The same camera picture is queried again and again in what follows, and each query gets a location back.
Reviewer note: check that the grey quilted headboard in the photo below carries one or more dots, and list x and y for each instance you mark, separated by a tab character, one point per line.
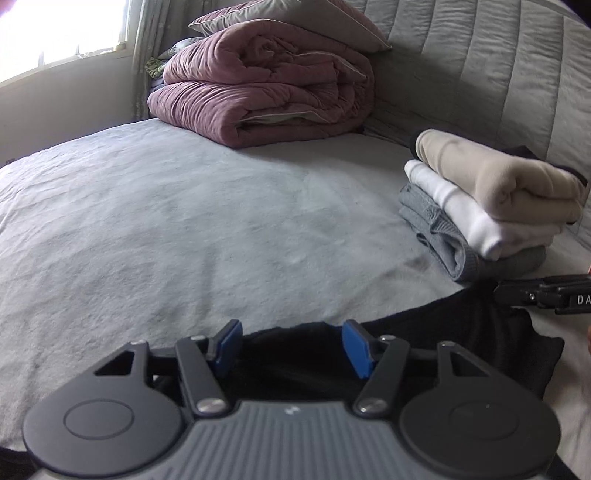
485	60

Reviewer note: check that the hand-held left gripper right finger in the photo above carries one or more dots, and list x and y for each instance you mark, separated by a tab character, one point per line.
356	353

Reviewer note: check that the white folded garment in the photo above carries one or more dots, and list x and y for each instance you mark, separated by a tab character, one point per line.
480	226

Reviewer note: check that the grey folded garment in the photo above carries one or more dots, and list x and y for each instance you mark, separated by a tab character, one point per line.
443	240

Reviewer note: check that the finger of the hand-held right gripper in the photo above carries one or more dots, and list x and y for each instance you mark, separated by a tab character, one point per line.
521	291

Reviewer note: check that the grey patterned curtain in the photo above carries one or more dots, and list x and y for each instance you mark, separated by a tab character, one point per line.
147	27

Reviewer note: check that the window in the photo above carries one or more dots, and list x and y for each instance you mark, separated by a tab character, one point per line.
51	32

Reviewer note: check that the pink folded comforter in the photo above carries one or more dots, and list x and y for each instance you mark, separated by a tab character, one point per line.
258	87

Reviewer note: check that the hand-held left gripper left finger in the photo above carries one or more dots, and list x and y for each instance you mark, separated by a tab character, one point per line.
228	341

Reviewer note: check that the black t-shirt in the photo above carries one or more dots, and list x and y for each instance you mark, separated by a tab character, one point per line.
461	332

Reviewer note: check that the green patterned cloth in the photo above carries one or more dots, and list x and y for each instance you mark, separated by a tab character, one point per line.
154	68

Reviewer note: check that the pink and grey pillow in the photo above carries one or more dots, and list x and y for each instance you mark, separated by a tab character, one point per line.
295	21

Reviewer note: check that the beige folded garment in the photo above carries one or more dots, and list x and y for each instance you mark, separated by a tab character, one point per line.
498	180

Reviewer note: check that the floral pillow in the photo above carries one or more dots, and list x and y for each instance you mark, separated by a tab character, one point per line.
178	48

